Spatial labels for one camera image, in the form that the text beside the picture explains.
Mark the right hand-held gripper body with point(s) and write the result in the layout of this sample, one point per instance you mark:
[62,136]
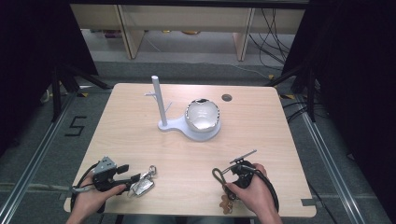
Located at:
[244,175]

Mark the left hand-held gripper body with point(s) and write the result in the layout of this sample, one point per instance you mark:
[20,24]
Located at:
[104,174]

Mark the person's right hand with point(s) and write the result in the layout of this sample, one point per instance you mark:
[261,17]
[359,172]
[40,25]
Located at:
[257,194]

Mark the person's left hand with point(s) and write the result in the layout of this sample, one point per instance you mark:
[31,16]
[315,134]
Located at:
[93,200]

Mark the white silver-rimmed bowl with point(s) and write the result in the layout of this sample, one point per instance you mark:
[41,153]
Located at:
[202,116]

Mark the white key stand with pole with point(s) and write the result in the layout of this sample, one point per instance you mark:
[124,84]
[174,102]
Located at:
[160,105]

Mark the yellow black floor tape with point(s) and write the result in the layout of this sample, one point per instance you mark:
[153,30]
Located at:
[82,94]
[287,96]

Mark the black metal stand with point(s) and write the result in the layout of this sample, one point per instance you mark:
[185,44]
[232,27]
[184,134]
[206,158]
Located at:
[63,81]
[309,90]

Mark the dark curtain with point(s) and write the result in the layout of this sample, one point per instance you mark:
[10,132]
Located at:
[28,62]
[358,77]

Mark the wooden shelf unit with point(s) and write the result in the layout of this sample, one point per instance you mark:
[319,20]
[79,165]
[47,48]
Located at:
[186,18]

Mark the aluminium floor rail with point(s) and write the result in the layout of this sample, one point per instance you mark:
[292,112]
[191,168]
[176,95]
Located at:
[34,161]
[330,161]

